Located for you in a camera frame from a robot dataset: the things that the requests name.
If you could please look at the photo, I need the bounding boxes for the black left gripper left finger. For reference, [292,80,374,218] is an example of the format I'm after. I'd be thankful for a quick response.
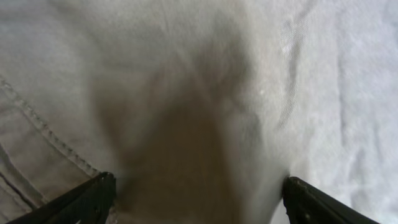
[7,172,116,224]

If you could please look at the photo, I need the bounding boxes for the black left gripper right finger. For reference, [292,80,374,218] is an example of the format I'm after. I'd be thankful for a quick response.
[282,177,377,224]

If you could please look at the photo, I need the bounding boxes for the grey shorts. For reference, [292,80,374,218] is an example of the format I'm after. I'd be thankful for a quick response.
[1,1,397,223]

